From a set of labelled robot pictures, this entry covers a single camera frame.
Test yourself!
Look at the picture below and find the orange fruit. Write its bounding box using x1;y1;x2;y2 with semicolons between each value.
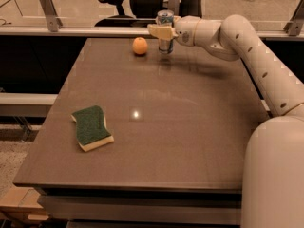
132;37;148;55

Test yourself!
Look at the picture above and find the metal rail bracket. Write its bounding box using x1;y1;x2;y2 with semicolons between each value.
39;0;63;32
284;0;304;36
167;0;180;15

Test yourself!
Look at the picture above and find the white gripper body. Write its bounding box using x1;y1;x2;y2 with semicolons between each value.
174;16;200;47

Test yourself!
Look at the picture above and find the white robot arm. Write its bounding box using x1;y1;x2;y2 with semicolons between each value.
147;15;304;228

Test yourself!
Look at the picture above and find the middle metal rail bracket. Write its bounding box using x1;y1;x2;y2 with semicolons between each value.
167;0;180;15

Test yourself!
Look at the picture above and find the left metal rail bracket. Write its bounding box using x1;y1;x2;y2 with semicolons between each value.
39;0;63;32

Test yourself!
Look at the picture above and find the right metal rail bracket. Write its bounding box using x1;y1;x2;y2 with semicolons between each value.
284;0;304;36

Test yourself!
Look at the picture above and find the green yellow sponge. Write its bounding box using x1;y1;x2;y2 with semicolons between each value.
71;105;114;152

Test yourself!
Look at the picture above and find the silver blue redbull can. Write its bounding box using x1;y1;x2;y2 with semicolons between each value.
157;9;174;54

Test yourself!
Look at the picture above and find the cardboard box under table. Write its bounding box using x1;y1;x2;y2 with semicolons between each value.
0;186;50;224

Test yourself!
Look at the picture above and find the black office chair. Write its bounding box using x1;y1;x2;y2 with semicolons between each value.
95;0;202;27

